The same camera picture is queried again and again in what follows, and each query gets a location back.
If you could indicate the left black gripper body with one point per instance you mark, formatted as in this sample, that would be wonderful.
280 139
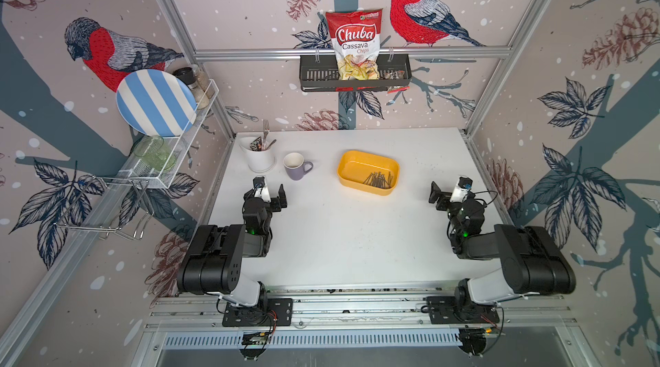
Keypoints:
273 206

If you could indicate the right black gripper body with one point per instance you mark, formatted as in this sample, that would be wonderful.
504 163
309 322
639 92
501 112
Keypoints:
452 211

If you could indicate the yellow plastic storage box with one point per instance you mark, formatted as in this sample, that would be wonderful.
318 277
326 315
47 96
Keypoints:
368 172

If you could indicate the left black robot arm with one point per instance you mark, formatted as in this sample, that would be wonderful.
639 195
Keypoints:
213 262

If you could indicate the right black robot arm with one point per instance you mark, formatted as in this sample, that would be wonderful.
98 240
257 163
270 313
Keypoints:
530 261

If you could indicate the white utensil holder cup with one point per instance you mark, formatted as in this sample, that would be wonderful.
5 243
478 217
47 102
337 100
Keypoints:
258 158

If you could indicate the purple grey mug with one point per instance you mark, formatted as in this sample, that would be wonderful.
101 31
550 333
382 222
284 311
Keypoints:
297 166

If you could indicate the metal fork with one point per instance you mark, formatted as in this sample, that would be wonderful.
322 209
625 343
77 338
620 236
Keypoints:
265 132

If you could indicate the green glass bowl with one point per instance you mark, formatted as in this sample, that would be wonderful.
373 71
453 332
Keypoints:
155 153

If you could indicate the blue white striped plate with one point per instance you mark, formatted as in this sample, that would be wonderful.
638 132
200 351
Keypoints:
156 103

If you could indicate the black lid spice jar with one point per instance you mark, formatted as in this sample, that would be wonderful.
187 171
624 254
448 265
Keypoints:
187 76

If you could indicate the red Chuba chips bag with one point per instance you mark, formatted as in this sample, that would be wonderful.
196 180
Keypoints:
355 38

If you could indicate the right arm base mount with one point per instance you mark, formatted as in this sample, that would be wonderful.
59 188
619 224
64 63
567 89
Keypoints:
482 324

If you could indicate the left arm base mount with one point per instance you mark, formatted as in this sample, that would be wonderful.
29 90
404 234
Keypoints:
264 318

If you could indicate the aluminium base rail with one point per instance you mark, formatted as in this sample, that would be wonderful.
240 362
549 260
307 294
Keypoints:
337 319

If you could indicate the black wire wall basket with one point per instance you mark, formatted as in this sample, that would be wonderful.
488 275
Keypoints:
326 74

